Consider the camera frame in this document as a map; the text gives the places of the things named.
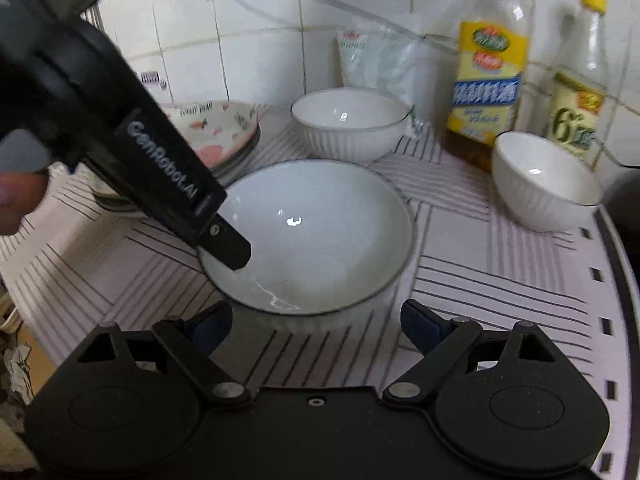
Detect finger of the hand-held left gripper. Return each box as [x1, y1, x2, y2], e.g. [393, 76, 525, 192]
[197, 211, 252, 272]

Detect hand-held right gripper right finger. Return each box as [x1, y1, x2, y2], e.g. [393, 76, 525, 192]
[382, 299, 559, 409]

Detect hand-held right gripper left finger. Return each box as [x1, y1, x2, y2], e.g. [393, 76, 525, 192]
[75, 300, 252, 409]

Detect white ribbed bowl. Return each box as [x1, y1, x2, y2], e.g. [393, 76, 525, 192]
[491, 131, 606, 234]
[197, 160, 416, 334]
[291, 87, 412, 165]

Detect pink rabbit print plate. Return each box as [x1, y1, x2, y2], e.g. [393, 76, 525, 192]
[162, 100, 261, 171]

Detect person's left hand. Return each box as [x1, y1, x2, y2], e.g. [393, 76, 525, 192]
[0, 169, 52, 237]

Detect striped tablecloth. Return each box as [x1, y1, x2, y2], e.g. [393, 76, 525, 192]
[0, 105, 628, 480]

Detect clear plastic bag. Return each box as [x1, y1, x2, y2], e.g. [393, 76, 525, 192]
[336, 25, 427, 139]

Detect cooking wine bottle yellow label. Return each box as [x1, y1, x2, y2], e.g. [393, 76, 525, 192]
[442, 0, 532, 174]

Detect clear vinegar bottle yellow cap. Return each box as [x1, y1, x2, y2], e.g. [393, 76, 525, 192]
[547, 0, 617, 162]

